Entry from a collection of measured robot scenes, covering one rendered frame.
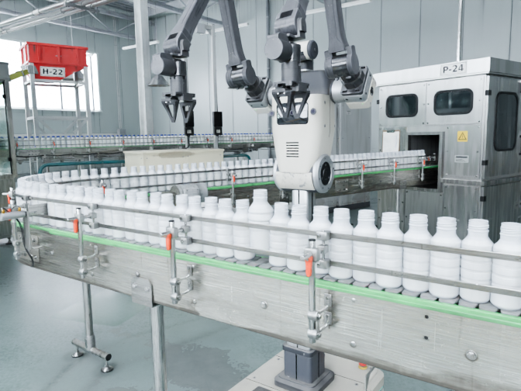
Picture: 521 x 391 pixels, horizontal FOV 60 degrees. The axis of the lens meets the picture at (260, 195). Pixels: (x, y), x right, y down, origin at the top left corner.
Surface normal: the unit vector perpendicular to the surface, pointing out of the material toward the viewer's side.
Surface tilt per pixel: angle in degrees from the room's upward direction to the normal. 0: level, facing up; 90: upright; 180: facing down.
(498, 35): 90
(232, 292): 90
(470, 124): 90
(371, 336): 90
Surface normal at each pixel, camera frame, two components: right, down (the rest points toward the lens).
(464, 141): -0.80, 0.09
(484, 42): -0.57, 0.12
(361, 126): 0.60, 0.10
